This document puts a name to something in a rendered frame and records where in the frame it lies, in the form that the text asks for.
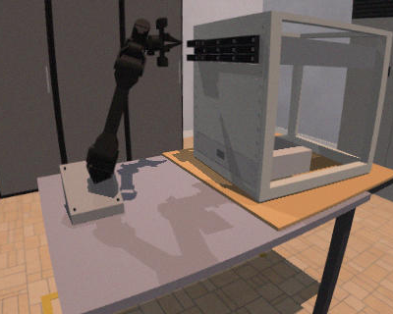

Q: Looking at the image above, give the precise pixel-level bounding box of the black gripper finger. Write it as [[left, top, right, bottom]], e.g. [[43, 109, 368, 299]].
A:
[[166, 43, 183, 52], [165, 32, 183, 43]]

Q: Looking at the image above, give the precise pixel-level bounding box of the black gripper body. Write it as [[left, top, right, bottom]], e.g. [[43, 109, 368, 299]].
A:
[[146, 18, 168, 67]]

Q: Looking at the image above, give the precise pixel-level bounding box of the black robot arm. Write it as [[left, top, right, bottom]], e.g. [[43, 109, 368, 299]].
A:
[[86, 19, 150, 183]]

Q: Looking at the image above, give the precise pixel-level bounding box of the grey open rack frame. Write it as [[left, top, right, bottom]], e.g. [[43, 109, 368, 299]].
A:
[[194, 11, 393, 203]]

